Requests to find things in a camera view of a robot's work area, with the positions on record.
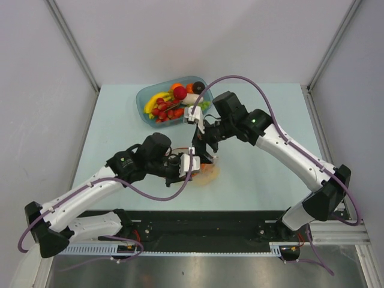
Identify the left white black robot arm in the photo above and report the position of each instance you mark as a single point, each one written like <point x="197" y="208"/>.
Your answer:
<point x="55" y="224"/>

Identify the red toy apple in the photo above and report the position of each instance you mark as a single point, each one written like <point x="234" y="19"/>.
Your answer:
<point x="179" y="93"/>

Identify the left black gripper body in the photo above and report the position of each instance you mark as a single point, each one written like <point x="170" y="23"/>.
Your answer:
<point x="168" y="168"/>

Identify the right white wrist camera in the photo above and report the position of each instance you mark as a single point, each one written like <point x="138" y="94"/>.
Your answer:
<point x="194" y="115"/>

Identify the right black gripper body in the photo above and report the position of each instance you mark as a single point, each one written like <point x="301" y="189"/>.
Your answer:
<point x="213" y="134"/>

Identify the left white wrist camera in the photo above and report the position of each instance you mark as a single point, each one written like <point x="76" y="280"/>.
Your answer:
<point x="189" y="162"/>

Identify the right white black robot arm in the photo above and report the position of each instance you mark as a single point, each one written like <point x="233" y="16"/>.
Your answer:
<point x="325" y="181"/>

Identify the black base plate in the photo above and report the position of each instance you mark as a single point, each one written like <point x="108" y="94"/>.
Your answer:
<point x="189" y="242"/>

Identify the yellow toy bananas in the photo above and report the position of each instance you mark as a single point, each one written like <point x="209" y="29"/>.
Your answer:
<point x="150" y="104"/>

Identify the toy orange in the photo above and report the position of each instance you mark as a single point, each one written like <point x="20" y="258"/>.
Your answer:
<point x="176" y="85"/>

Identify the white slotted cable duct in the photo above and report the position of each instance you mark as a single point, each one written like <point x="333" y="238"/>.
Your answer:
<point x="272" y="249"/>

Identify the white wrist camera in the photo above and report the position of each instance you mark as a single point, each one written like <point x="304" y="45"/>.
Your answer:
<point x="189" y="162"/>
<point x="194" y="115"/>

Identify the teal plastic fruit tray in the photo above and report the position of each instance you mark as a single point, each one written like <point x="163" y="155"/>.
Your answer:
<point x="146" y="93"/>

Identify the clear zip top bag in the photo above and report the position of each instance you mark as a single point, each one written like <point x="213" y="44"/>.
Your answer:
<point x="195" y="181"/>

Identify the small orange toy fruit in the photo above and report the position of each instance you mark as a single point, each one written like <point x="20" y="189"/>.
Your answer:
<point x="189" y="88"/>

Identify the green toy leafy vegetable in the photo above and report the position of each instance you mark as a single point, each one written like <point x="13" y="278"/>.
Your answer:
<point x="207" y="172"/>

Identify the white toy mushroom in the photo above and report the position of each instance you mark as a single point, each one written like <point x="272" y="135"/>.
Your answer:
<point x="190" y="99"/>

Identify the dark purple toy fruit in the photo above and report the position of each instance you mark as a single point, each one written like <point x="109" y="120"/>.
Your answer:
<point x="198" y="87"/>

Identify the green toy grapes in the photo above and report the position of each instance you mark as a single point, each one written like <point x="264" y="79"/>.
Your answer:
<point x="205" y="105"/>

